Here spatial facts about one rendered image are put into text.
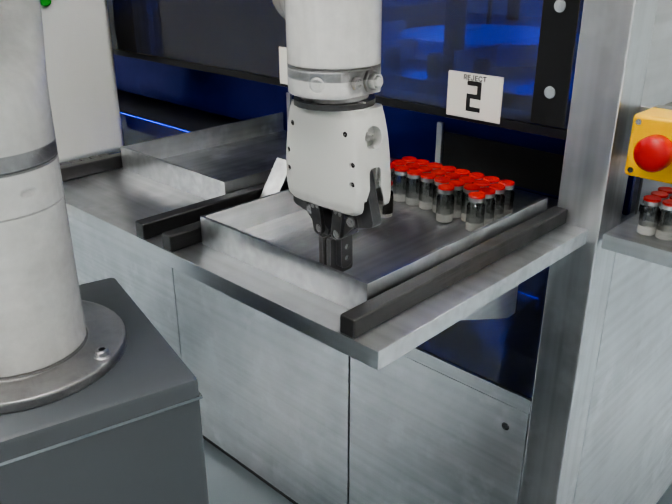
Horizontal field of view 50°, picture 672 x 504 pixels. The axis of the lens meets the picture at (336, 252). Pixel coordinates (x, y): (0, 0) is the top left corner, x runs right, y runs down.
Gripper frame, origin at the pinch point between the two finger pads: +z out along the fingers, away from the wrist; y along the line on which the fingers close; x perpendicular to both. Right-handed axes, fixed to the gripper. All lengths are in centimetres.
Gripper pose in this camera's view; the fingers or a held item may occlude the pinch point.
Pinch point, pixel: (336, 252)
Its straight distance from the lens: 71.6
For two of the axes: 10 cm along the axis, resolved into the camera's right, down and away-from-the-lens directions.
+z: 0.1, 9.2, 4.0
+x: -6.9, 3.0, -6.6
